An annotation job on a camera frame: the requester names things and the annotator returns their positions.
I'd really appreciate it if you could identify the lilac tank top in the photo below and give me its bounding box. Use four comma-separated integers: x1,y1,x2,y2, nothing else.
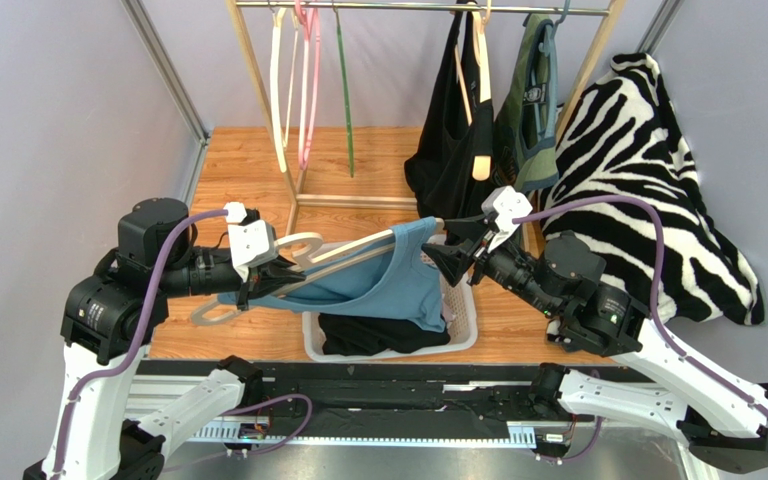
441,300,457,329

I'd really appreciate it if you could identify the blue tank top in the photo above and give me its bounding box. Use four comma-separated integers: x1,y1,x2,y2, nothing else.
248,217,446,333

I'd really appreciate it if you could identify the light wooden hanger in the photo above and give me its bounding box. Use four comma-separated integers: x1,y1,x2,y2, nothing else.
453,1,493,181

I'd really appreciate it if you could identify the black tank top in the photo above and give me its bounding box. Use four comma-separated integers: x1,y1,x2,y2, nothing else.
318,313,451,356

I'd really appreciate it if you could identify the green plastic hanger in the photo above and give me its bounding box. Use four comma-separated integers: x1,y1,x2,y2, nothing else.
331,5,355,178

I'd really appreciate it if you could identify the cream plastic hanger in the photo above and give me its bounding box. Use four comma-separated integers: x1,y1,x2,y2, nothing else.
268,7,300,174

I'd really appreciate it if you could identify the pink plastic hanger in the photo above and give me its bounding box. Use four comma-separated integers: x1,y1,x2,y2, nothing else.
294,1,321,171

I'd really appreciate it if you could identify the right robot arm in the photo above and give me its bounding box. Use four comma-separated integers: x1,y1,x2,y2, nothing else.
422,218,768,474

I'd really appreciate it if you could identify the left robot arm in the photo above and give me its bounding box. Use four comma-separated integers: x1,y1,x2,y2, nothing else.
24,198,304,479

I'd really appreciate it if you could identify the olive green tank top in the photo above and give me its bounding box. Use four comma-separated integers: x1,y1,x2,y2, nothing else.
493,23,559,195

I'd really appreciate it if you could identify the teal plastic hanger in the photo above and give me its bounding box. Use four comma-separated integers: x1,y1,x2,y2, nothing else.
521,1,570,147

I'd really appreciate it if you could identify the white plastic basket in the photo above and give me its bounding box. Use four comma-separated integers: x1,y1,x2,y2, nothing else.
301,277,479,363

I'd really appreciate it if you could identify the zebra print blanket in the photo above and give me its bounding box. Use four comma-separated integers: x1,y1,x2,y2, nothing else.
538,53,766,326

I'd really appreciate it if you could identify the wooden clothes rack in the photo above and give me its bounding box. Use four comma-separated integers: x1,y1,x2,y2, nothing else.
225,0,626,233

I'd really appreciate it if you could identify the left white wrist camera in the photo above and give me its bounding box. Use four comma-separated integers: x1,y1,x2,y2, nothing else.
224,202,278,281

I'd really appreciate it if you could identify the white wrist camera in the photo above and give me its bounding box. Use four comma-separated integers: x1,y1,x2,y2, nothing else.
481,186,533,253
224,202,278,281

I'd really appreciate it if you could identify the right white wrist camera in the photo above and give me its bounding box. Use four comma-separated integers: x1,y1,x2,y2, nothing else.
481,186,533,253

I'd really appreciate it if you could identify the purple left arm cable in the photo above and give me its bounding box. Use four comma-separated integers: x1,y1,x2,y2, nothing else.
49,208,315,480

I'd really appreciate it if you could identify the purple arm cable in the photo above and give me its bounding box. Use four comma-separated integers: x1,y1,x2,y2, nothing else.
49,208,315,480
511,194,768,465

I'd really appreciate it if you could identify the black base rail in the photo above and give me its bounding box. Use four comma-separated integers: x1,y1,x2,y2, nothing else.
140,359,598,444

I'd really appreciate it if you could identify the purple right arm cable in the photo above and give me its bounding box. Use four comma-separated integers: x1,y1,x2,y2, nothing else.
511,194,768,465

